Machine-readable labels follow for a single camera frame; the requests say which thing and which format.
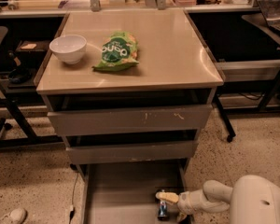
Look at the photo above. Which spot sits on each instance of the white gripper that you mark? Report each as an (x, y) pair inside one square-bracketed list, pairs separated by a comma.
[(185, 201)]

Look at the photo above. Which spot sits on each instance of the silver redbull can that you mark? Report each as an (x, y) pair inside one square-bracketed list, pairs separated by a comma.
[(163, 213)]

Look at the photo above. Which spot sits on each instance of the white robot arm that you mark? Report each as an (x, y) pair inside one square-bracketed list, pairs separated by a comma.
[(252, 200)]

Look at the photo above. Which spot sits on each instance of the middle grey drawer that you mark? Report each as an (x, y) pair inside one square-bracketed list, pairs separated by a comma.
[(132, 152)]

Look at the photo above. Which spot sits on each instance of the open bottom grey drawer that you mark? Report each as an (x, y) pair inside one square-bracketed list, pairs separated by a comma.
[(124, 193)]

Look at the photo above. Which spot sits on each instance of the top grey drawer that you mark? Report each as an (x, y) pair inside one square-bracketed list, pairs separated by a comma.
[(130, 120)]

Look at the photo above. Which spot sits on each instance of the grey drawer cabinet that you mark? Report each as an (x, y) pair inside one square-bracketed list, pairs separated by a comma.
[(129, 92)]

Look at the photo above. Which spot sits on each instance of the black table leg with caster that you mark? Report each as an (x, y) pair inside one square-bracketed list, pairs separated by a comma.
[(229, 128)]

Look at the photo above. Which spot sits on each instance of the white shoe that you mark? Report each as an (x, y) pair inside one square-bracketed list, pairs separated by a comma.
[(16, 216)]

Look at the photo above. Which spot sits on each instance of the green chip bag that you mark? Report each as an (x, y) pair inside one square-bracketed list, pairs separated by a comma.
[(118, 53)]

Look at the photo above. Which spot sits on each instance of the white bowl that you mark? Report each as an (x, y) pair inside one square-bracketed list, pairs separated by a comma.
[(69, 48)]

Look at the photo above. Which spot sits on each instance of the black laptop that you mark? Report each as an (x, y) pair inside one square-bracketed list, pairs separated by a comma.
[(270, 10)]

